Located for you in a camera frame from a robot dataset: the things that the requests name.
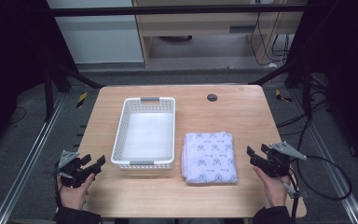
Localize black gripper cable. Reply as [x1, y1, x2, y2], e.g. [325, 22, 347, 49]
[289, 154, 353, 224]
[53, 174, 62, 209]

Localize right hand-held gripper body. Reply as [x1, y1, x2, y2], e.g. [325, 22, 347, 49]
[262, 141, 308, 178]

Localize white plastic basket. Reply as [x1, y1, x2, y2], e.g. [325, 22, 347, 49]
[110, 96, 177, 172]

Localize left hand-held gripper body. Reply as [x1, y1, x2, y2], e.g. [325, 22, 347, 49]
[55, 150, 96, 189]

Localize aluminium floor rail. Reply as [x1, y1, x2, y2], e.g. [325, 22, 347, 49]
[290, 89, 358, 224]
[0, 91, 67, 224]

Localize wooden desk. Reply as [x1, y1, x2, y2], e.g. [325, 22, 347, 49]
[131, 0, 307, 67]

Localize grey cable plug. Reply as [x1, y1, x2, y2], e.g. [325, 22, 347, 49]
[281, 181, 302, 200]

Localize person's right hand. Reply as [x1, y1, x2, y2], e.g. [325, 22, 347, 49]
[252, 165, 294, 208]

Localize dark curtain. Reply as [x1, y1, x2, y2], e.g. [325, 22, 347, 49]
[0, 0, 78, 157]
[283, 0, 358, 172]

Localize thin black floor cable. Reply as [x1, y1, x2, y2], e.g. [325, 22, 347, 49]
[8, 106, 28, 126]

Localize white cabinet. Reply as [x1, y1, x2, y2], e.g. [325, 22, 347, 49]
[46, 0, 145, 65]

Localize hanging black desk cables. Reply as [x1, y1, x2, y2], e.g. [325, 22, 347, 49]
[249, 11, 295, 67]

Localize black horizontal frame bar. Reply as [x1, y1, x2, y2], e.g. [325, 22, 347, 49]
[48, 5, 308, 17]

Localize black metal stand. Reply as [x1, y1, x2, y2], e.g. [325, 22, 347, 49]
[251, 60, 315, 118]
[42, 59, 104, 123]

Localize person's left hand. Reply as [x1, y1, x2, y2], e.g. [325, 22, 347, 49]
[56, 173, 96, 211]

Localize folded white patterned towel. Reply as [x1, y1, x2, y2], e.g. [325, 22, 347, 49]
[181, 131, 240, 185]

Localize yellow black floor tape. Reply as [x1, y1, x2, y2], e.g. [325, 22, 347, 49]
[274, 89, 293, 104]
[76, 91, 89, 109]

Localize black floor cables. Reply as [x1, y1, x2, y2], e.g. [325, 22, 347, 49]
[275, 74, 334, 138]

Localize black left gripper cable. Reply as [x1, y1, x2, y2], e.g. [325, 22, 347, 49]
[53, 174, 62, 209]

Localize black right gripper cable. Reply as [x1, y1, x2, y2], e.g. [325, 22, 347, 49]
[289, 154, 353, 224]

